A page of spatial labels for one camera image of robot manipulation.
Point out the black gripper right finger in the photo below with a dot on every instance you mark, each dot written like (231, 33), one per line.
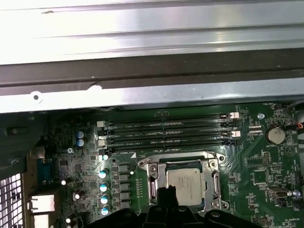
(183, 218)

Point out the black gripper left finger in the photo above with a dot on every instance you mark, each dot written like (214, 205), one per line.
(154, 218)

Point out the metal socket cover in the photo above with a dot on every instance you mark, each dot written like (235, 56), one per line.
(161, 185)

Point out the silver topped CPU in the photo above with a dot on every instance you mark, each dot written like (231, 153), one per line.
(190, 180)

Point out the CPU socket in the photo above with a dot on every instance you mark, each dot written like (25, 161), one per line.
(154, 172)

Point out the green motherboard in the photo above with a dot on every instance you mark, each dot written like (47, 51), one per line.
(249, 154)

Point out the silver metal port block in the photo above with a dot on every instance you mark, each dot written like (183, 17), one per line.
(41, 221)
(41, 202)

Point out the blue port connector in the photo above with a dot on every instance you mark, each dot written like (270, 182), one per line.
(46, 171)

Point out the black PC case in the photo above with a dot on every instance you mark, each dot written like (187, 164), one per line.
(152, 95)

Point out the round coin battery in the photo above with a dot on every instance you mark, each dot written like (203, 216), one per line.
(275, 135)

